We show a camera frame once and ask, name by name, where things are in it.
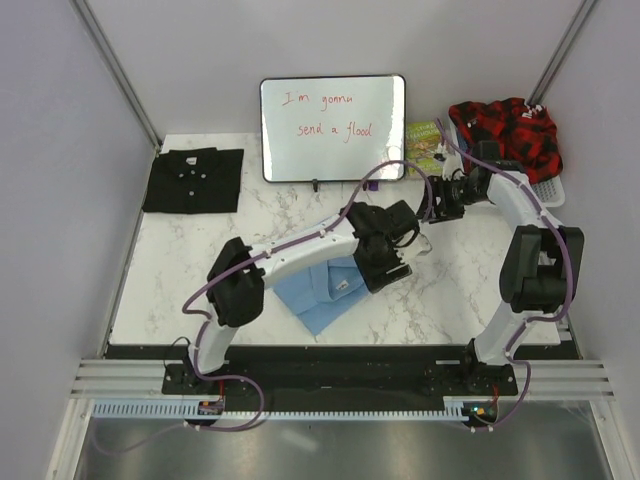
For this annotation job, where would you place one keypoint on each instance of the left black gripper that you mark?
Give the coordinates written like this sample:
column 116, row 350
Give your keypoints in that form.
column 374, row 279

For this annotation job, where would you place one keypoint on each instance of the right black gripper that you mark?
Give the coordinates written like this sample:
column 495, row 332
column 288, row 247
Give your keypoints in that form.
column 445, row 210

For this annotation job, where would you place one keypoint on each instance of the light blue long sleeve shirt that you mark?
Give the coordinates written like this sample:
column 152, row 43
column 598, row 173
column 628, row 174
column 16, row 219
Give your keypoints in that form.
column 320, row 294

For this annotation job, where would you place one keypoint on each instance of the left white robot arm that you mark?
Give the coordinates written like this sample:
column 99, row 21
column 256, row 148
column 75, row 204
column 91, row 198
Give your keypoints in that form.
column 236, row 284

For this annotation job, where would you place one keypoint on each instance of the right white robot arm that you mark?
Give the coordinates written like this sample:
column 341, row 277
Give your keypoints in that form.
column 539, row 275

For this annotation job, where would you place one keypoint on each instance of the green paperback book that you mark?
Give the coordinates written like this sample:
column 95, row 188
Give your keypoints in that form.
column 421, row 140

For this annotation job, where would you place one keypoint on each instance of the red black plaid shirt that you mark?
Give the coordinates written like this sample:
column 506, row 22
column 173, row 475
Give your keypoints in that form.
column 525, row 133

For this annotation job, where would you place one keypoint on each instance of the white plastic basket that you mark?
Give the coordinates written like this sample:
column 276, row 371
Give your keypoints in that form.
column 550, row 192

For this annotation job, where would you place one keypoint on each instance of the white dry-erase board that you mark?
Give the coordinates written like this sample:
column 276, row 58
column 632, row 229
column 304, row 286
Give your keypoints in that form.
column 331, row 129

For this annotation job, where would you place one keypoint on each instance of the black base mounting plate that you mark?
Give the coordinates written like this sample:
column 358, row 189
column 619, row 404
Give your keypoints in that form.
column 343, row 378

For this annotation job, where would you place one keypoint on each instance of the folded black shirt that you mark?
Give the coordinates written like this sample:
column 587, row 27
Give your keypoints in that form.
column 200, row 181

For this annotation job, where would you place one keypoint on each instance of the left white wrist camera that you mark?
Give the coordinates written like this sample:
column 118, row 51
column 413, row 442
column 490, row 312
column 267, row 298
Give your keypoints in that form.
column 418, row 249

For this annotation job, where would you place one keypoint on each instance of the white slotted cable duct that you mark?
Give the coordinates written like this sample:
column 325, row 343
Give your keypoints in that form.
column 194, row 409

